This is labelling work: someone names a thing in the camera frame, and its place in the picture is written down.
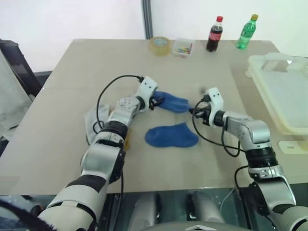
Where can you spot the white translucent plastic basket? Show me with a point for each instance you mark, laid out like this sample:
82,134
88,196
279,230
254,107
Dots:
288,101

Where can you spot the cola bottle with red cap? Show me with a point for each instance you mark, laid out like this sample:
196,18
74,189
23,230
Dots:
214,36

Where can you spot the dark fuzzy rounded shape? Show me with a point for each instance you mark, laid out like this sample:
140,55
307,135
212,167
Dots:
21,216

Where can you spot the clear box of coloured clips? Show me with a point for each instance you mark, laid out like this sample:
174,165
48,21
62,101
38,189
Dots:
183,48

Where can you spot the blue sock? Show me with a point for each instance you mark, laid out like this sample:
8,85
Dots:
173,102
170,136

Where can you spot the grey cloth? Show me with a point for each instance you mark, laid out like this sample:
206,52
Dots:
12,101

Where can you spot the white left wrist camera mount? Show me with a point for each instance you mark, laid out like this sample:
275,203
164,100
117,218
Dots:
148,87

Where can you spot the silver robot leg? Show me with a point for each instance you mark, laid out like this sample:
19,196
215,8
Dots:
208,210
145,211

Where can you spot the grey sock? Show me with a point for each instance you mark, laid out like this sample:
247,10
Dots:
92,118

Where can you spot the silver left robot leg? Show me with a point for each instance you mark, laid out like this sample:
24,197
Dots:
145,211

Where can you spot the green bottle with yellow cap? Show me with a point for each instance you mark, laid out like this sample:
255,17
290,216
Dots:
246,33

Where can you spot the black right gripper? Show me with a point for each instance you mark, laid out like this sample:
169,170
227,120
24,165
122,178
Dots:
204,116

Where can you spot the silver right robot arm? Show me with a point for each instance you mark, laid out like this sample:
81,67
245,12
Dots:
255,130

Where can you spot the white plastic lid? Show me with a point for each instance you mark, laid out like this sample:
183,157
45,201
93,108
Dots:
291,145

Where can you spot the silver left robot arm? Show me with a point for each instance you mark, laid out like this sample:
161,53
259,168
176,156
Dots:
101,156

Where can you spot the grey pillar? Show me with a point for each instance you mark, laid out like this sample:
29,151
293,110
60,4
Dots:
147,19

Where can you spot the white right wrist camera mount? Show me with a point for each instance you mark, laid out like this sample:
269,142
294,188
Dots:
216,101

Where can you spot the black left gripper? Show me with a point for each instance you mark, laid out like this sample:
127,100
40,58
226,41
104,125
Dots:
152,103

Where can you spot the clear tape roll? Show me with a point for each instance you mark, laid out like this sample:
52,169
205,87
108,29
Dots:
160,47

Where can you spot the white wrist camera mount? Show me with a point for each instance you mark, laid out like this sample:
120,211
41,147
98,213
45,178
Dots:
148,87
216,101

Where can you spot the silver right robot leg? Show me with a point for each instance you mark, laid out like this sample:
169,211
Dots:
208,210

